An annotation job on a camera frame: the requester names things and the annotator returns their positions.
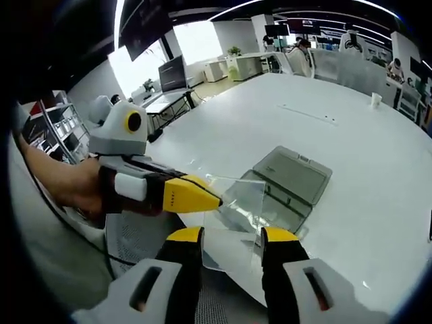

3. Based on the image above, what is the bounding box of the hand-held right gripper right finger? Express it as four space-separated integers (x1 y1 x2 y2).
261 226 389 324

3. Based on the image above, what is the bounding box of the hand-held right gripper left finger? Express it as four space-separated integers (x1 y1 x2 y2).
72 226 206 324

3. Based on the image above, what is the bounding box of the clear plastic divider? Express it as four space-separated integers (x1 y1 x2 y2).
202 173 267 271

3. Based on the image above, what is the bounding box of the grey transparent guide fixture box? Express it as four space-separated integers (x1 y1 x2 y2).
219 145 333 240

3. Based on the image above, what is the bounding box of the person's left hand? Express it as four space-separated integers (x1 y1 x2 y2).
63 157 108 222

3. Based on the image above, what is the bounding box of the metal storage shelf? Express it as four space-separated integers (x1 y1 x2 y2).
20 90 92 166

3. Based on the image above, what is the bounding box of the white standing desk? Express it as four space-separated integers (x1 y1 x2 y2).
130 86 197 133

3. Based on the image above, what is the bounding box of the grey mesh office chair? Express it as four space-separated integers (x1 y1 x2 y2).
103 211 271 324

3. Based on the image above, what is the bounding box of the dark computer monitor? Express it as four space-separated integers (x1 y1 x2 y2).
158 55 188 94

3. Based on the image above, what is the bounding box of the hanging dark display screen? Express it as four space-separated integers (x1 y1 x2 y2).
117 0 190 62

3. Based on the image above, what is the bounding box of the person's grey shirt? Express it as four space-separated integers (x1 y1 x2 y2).
6 134 114 304

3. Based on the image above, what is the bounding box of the grey partition panel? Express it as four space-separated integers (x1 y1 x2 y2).
313 49 389 99

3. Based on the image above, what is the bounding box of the table cable slot cover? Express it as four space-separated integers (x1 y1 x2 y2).
276 103 340 128

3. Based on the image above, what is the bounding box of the wall display screen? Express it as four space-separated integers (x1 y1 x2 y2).
286 18 321 34

